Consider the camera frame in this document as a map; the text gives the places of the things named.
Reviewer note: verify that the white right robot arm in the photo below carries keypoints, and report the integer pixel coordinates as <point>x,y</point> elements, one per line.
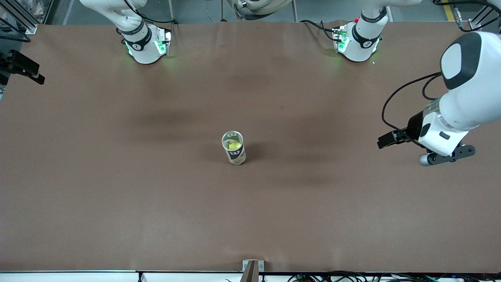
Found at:
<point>145,51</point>

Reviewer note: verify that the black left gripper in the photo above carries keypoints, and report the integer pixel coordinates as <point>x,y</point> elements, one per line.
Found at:
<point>412,125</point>

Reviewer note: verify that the brown table cover sheet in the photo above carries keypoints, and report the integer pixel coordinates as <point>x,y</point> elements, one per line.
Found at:
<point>250,219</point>

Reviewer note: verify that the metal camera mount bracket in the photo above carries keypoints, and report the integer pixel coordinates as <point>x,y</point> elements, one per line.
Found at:
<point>252,270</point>

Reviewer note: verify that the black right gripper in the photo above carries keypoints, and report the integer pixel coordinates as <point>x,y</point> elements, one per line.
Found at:
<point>15,62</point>

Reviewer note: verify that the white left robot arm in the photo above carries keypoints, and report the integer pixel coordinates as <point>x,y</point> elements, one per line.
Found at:
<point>465,102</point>

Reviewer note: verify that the yellow tennis ball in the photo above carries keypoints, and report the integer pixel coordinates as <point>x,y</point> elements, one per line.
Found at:
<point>234,145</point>

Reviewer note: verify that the grey rounded housing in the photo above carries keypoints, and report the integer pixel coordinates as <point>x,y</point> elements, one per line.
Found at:
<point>258,6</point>

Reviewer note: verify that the aluminium frame post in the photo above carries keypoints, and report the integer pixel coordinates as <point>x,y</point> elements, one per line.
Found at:
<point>23,19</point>
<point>479,21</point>

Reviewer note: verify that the clear plastic tennis ball can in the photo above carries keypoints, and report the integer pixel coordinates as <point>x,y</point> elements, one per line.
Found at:
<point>236,156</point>

